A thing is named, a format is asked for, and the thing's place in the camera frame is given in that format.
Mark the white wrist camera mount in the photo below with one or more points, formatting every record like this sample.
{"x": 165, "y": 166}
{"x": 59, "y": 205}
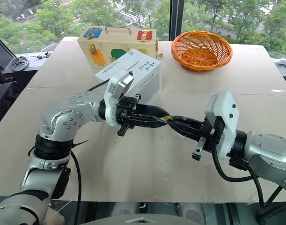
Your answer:
{"x": 115, "y": 85}
{"x": 228, "y": 110}

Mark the black chair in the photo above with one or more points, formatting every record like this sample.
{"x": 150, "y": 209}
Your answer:
{"x": 3, "y": 93}

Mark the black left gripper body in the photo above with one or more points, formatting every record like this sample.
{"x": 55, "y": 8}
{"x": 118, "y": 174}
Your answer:
{"x": 126, "y": 105}

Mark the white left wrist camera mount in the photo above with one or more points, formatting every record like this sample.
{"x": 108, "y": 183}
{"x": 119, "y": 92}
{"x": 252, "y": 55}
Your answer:
{"x": 115, "y": 85}

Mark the small white block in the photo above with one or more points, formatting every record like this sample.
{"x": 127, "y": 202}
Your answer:
{"x": 284, "y": 62}

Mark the black window frame post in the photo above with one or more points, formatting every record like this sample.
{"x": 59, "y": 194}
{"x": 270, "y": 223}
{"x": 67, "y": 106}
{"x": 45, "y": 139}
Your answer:
{"x": 176, "y": 18}

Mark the orange wicker basket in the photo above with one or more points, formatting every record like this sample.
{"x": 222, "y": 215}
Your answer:
{"x": 201, "y": 55}

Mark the bunch of keys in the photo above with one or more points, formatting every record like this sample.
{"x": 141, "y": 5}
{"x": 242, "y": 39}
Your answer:
{"x": 41, "y": 56}

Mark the wooden lock box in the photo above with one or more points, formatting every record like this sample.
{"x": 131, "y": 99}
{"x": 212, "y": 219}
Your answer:
{"x": 98, "y": 41}

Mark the white box with slot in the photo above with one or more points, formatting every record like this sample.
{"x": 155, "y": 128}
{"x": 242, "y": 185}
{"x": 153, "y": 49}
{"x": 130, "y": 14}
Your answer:
{"x": 144, "y": 70}

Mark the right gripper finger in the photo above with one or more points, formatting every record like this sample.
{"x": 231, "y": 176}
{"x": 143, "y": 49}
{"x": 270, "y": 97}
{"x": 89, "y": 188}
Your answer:
{"x": 187, "y": 132}
{"x": 189, "y": 122}

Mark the gold coin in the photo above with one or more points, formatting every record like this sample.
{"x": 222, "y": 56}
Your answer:
{"x": 167, "y": 118}

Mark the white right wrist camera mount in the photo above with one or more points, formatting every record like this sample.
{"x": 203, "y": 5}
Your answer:
{"x": 228, "y": 110}

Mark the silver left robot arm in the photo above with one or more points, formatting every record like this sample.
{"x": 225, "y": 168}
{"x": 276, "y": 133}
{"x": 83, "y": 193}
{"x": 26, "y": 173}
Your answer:
{"x": 63, "y": 117}

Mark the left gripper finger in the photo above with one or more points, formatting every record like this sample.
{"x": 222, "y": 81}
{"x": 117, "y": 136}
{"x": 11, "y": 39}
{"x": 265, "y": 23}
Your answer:
{"x": 152, "y": 110}
{"x": 147, "y": 122}

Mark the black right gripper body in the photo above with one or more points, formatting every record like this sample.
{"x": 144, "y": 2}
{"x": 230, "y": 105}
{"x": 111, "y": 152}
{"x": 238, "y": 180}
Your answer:
{"x": 211, "y": 136}

